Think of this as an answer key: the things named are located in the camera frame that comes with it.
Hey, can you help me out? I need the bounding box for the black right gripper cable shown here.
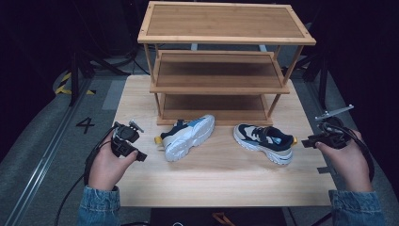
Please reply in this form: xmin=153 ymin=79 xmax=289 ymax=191
xmin=323 ymin=123 xmax=376 ymax=183

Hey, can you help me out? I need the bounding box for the black box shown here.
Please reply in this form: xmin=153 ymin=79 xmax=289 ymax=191
xmin=150 ymin=206 xmax=290 ymax=226

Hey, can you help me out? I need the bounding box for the navy beige sneaker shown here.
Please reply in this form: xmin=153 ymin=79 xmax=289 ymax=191
xmin=153 ymin=114 xmax=216 ymax=163
xmin=232 ymin=122 xmax=298 ymax=166

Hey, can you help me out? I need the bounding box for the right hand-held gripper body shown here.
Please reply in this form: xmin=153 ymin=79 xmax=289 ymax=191
xmin=314 ymin=105 xmax=355 ymax=151

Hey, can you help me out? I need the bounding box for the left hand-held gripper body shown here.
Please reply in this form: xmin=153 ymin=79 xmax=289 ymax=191
xmin=111 ymin=119 xmax=145 ymax=158

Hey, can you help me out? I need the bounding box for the black metal stand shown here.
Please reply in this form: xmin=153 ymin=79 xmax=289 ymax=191
xmin=68 ymin=50 xmax=130 ymax=107
xmin=295 ymin=53 xmax=330 ymax=111

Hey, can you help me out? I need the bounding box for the person's right hand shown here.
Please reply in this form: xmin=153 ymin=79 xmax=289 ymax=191
xmin=314 ymin=130 xmax=375 ymax=193

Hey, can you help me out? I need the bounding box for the wooden three-tier shoe rack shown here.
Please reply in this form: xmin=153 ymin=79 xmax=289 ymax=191
xmin=136 ymin=0 xmax=317 ymax=127

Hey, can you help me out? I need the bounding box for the person's left hand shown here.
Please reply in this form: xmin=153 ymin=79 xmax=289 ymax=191
xmin=88 ymin=147 xmax=139 ymax=192

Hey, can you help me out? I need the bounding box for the grey tape piece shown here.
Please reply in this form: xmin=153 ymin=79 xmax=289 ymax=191
xmin=316 ymin=166 xmax=338 ymax=175

